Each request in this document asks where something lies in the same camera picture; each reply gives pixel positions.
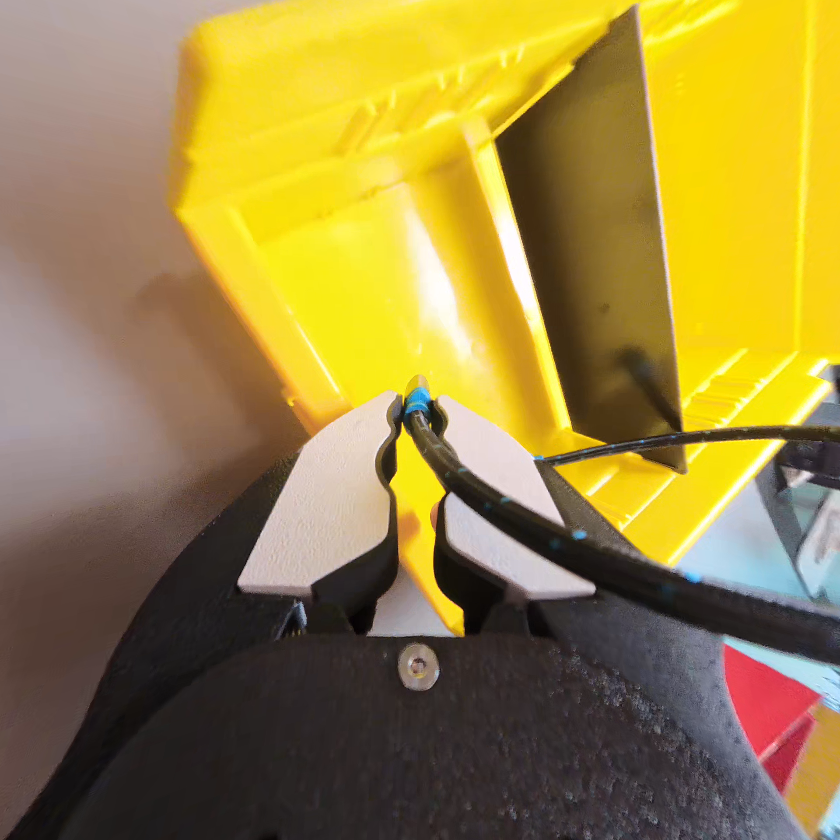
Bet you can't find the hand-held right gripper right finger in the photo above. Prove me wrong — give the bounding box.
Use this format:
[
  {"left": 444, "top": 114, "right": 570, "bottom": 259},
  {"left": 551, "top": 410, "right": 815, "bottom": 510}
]
[{"left": 420, "top": 394, "right": 597, "bottom": 602}]

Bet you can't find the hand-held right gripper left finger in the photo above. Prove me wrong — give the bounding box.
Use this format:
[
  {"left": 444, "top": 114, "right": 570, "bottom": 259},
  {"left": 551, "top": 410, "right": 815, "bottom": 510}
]
[{"left": 236, "top": 390, "right": 403, "bottom": 599}]

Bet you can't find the black braided hdmi cable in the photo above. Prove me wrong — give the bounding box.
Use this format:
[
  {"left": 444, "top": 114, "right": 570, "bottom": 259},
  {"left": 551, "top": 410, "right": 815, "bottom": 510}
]
[{"left": 402, "top": 374, "right": 840, "bottom": 665}]

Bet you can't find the yellow storage bin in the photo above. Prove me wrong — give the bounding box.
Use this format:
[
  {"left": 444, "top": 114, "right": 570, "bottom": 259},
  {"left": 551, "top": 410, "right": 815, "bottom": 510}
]
[{"left": 167, "top": 0, "right": 840, "bottom": 637}]

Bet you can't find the red storage bin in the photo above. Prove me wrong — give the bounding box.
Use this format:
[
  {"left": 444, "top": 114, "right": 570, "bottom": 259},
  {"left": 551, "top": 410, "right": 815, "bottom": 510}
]
[{"left": 722, "top": 646, "right": 824, "bottom": 791}]

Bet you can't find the black bin divider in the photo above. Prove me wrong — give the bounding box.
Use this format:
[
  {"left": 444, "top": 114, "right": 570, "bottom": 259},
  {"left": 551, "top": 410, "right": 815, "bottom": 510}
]
[{"left": 495, "top": 5, "right": 689, "bottom": 475}]

